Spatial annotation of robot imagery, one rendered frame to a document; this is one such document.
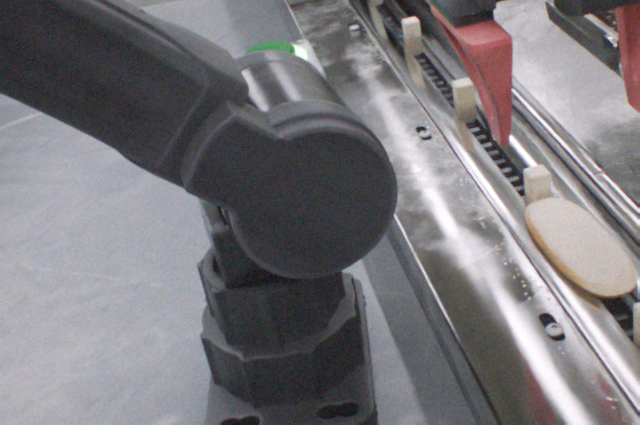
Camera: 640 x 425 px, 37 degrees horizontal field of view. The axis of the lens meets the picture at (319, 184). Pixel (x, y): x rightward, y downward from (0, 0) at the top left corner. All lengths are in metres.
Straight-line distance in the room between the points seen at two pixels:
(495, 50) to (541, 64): 0.39
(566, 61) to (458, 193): 0.28
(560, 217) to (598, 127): 0.18
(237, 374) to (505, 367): 0.13
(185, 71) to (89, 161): 0.42
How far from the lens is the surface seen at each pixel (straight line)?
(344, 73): 0.76
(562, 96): 0.78
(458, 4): 0.47
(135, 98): 0.41
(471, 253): 0.53
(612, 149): 0.70
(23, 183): 0.81
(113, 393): 0.56
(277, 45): 0.72
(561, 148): 0.62
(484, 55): 0.44
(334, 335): 0.48
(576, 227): 0.55
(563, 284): 0.52
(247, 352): 0.48
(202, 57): 0.41
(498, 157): 0.66
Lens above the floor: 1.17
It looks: 30 degrees down
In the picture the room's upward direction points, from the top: 11 degrees counter-clockwise
